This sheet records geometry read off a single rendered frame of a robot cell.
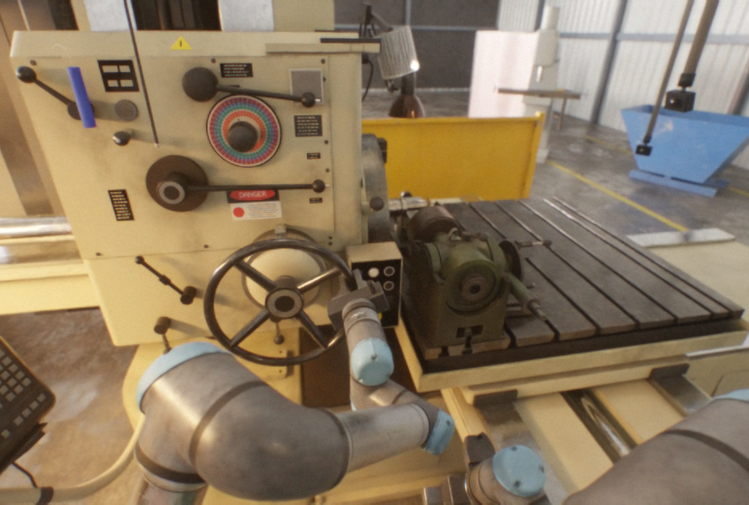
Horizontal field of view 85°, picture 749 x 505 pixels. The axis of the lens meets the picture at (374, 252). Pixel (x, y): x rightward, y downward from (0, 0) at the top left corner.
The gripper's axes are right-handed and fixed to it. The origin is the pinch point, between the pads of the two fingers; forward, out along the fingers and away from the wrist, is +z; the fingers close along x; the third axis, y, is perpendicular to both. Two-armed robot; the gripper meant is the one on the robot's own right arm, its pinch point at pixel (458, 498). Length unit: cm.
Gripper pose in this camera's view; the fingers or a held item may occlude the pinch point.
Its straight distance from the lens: 106.0
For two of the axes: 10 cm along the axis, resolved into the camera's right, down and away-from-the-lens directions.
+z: -1.9, 6.2, 7.6
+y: 0.9, 7.8, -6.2
